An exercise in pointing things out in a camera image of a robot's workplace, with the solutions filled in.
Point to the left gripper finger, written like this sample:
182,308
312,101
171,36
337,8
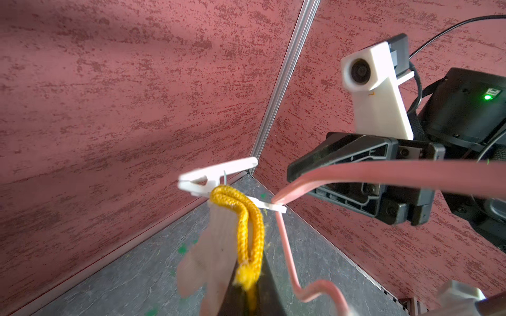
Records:
266,296

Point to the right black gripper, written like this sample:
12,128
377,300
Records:
390,204

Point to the yellow cuff white glove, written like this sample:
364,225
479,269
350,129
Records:
228,254

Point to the pink clip hanger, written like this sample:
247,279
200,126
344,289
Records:
463,177

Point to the white clothespin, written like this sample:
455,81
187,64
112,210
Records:
200,182

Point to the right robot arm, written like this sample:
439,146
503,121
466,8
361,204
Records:
464,118

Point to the clothes rack with steel bars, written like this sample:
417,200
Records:
460,299

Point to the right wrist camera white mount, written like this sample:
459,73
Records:
372,76

